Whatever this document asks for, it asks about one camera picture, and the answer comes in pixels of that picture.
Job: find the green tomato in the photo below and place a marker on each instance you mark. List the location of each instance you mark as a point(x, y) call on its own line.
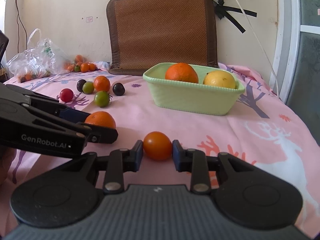
point(102, 99)
point(88, 88)

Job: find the green tomato back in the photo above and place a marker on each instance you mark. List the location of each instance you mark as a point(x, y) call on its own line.
point(88, 88)

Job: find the dark plum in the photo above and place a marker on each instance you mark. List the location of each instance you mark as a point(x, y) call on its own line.
point(80, 84)
point(118, 89)

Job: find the light green basket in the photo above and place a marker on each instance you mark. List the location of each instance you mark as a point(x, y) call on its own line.
point(191, 97)

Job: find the green tomato front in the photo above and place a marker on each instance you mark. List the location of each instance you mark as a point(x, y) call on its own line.
point(102, 99)

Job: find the orange tomato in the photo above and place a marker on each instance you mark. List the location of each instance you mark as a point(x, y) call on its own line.
point(157, 146)

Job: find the pile of small oranges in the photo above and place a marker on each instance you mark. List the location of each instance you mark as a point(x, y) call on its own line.
point(80, 64)

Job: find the pink deer bedsheet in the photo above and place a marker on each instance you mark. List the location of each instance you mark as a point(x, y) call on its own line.
point(259, 129)

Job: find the glass door white frame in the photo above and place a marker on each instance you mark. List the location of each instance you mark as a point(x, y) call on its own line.
point(296, 59)

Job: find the large orange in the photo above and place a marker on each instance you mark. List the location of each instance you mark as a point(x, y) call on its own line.
point(181, 72)

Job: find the yellow lemon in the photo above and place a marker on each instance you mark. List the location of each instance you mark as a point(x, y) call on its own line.
point(219, 78)

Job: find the clear plastic bag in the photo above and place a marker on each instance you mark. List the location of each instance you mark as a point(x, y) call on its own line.
point(42, 58)

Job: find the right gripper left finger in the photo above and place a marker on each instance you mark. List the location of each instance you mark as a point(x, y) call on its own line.
point(73, 190)

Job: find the orange mandarin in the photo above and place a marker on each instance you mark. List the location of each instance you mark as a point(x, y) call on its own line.
point(101, 118)
point(101, 83)

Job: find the brown woven seat cushion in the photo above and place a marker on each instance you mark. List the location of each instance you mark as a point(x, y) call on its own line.
point(144, 33)

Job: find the dark plum left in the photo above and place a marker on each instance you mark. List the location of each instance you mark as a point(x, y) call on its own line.
point(80, 84)

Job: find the dark plum right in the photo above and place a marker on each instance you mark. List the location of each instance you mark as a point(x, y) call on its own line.
point(118, 89)

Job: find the red cherry tomato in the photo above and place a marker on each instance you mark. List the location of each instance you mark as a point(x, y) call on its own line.
point(66, 95)

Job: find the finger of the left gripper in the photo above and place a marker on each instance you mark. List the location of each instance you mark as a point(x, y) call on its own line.
point(39, 124)
point(67, 114)

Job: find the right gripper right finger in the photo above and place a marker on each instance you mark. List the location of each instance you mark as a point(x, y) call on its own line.
point(245, 194)

